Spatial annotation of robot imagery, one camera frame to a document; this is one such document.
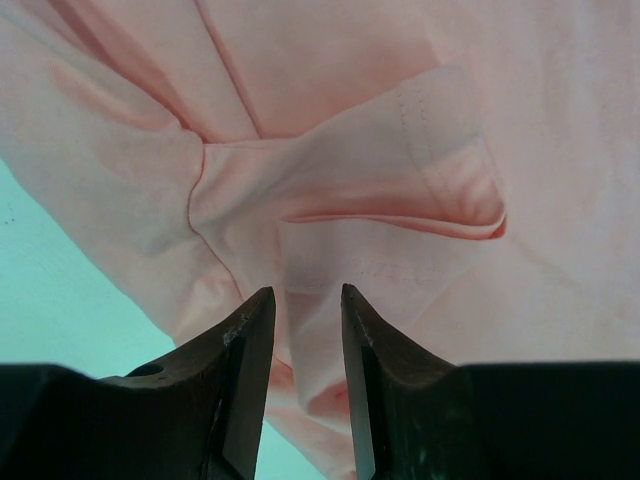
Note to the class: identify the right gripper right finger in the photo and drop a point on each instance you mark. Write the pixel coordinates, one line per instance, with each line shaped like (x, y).
(405, 403)

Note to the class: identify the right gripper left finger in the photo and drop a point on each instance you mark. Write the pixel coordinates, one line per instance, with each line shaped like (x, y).
(196, 412)

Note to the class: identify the pink t shirt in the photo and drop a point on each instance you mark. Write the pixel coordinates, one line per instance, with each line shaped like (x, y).
(472, 167)

